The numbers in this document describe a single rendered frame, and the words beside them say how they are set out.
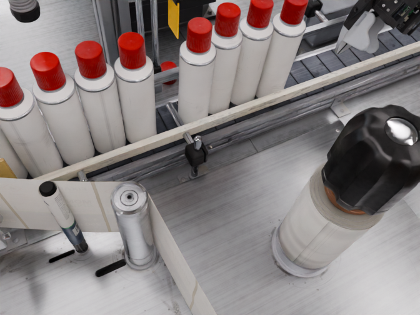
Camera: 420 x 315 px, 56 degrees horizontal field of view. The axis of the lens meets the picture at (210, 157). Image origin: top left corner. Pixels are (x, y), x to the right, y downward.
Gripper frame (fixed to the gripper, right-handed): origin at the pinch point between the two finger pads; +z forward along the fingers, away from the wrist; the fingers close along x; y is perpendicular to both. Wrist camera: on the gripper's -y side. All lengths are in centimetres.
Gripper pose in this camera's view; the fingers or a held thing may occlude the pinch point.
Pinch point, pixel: (339, 45)
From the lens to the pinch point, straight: 80.5
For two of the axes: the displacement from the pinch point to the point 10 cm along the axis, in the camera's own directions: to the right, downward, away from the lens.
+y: 4.5, 7.8, -4.3
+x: 7.3, -0.4, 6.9
